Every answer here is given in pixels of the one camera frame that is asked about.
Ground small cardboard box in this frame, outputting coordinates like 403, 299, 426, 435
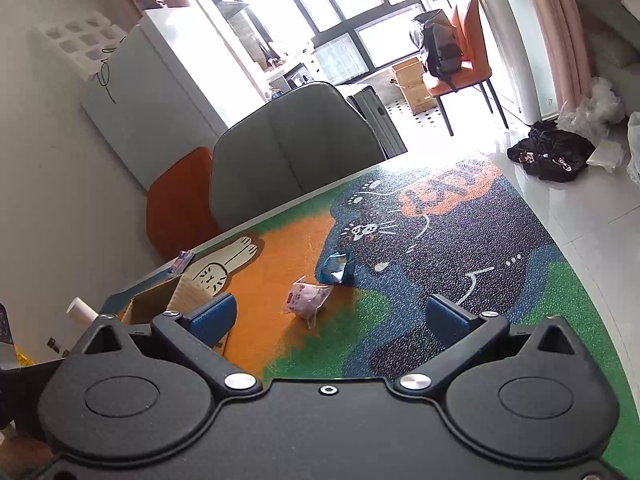
391, 57, 441, 116

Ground black grey backpack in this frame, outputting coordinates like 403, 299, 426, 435
410, 9, 464, 92

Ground grey suitcase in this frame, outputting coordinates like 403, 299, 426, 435
345, 85, 409, 159

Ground brown cardboard box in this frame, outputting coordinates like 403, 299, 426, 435
120, 275, 236, 357

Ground pink snack packet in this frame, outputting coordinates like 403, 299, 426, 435
286, 275, 333, 330

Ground orange chair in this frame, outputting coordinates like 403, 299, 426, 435
449, 4, 469, 61
421, 0, 510, 137
146, 146, 221, 263

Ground colourful printed table mat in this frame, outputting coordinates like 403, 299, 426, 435
100, 157, 640, 479

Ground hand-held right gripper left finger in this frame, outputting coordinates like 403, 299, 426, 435
69, 293, 266, 397

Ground small black appliance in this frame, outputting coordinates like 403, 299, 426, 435
285, 62, 314, 89

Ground black cloth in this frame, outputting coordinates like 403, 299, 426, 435
506, 120, 596, 184

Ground blue snack packet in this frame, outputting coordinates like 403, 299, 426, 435
316, 249, 357, 287

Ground grey upholstered chair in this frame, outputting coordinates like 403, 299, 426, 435
209, 81, 386, 231

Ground grey green sofa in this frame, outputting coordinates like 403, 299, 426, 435
567, 0, 640, 81

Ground white cabinet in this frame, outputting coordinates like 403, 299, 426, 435
82, 5, 266, 191

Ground pink curtain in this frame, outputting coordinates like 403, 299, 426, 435
515, 0, 601, 111

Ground black cable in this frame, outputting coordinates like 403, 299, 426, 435
97, 35, 129, 105

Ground person's left hand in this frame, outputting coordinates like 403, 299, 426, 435
0, 437, 54, 479

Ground clear plastic bag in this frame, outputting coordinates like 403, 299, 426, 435
557, 77, 626, 149

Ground white plastic bag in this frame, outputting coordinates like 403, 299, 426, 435
625, 112, 640, 186

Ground white foam tray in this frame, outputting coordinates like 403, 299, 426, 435
35, 12, 129, 81

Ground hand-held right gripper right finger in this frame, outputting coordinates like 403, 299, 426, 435
394, 293, 592, 397

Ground white paper roll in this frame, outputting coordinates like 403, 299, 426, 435
66, 297, 100, 329

